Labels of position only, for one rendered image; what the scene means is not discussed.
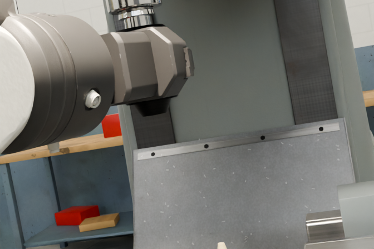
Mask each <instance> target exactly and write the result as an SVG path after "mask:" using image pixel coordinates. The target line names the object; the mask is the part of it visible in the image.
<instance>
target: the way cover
mask: <svg viewBox="0 0 374 249"><path fill-rule="evenodd" d="M319 135H320V136H319ZM325 138H327V139H326V140H324V139H325ZM281 142H282V143H283V144H282V143H281ZM289 144H290V145H289ZM291 145H292V146H291ZM336 145H339V147H337V146H336ZM248 149H251V150H248ZM337 149H340V150H337ZM161 154H162V156H161ZM338 159H339V160H338ZM167 162H168V163H167ZM173 166H175V168H174V167H173ZM265 167H266V168H265ZM214 168H215V169H214ZM167 170H168V171H167ZM179 170H181V171H179ZM183 172H184V175H183ZM233 172H234V174H233ZM204 175H205V176H206V177H205V176H204ZM266 177H267V178H269V179H267V178H266ZM301 179H303V180H301ZM145 180H146V181H145ZM234 180H235V181H234ZM245 180H246V182H245ZM286 182H287V184H286ZM161 183H163V184H161ZM349 183H356V178H355V172H354V168H353V162H352V155H351V149H350V142H349V138H348V132H347V126H346V119H345V117H343V118H338V119H331V120H326V121H319V122H312V123H305V124H298V125H294V126H287V127H279V128H272V129H268V130H261V131H254V132H247V133H240V134H235V135H228V136H221V137H214V138H207V139H203V140H196V141H189V142H182V143H175V144H170V145H163V146H156V147H149V148H142V149H138V150H132V202H133V230H134V247H133V249H216V248H217V247H218V243H220V242H224V243H225V245H226V248H227V249H304V244H305V243H306V242H308V237H307V230H306V214H307V213H315V212H324V211H333V210H340V207H339V200H338V193H337V185H345V184H349ZM312 188H315V189H312ZM147 193H148V194H149V195H147ZM203 197H205V198H203ZM165 203H166V204H165ZM168 205H169V207H167V206H168ZM305 205H306V206H307V207H308V208H306V207H305ZM333 207H335V208H333ZM310 210H311V211H310ZM161 211H162V212H164V213H161ZM170 216H171V217H170ZM169 217H170V218H169ZM144 221H146V222H144ZM222 221H225V222H222ZM259 221H260V222H259ZM286 222H287V223H286ZM285 223H286V224H285ZM170 225H171V226H170ZM241 231H243V233H242V232H241ZM210 233H212V235H211V234H210ZM250 233H252V235H250ZM166 236H167V237H166ZM246 236H247V237H248V238H247V237H246ZM286 236H287V237H288V238H287V237H286ZM245 238H247V239H246V240H245ZM177 241H179V243H178V242H177ZM245 241H247V242H246V243H245ZM231 242H232V243H233V244H232V243H231ZM192 243H194V245H193V244H192Z"/></svg>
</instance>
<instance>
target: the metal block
mask: <svg viewBox="0 0 374 249"><path fill-rule="evenodd" d="M337 193H338V200H339V207H340V210H341V217H342V223H343V230H344V234H345V238H348V237H358V236H367V235H374V181H366V182H357V183H349V184H345V185H337Z"/></svg>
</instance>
